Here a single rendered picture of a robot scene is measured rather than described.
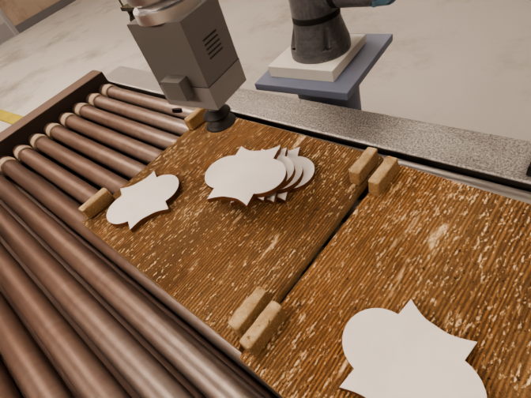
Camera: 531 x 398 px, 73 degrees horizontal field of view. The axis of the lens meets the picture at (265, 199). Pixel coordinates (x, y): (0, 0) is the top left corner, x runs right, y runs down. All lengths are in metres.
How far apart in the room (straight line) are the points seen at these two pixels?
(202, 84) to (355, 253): 0.27
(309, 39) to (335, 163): 0.42
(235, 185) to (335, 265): 0.19
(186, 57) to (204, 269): 0.28
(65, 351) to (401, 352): 0.44
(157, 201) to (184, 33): 0.33
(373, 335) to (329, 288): 0.08
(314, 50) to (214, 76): 0.53
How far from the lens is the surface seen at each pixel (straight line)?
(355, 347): 0.41
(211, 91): 0.43
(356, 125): 0.69
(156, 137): 0.87
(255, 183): 0.54
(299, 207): 0.54
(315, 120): 0.72
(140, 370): 0.52
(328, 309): 0.44
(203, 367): 0.48
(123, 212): 0.67
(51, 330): 0.64
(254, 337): 0.42
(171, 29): 0.41
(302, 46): 0.95
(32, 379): 0.62
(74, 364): 0.59
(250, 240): 0.52
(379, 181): 0.51
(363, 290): 0.45
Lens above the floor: 1.33
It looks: 45 degrees down
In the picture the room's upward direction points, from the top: 23 degrees counter-clockwise
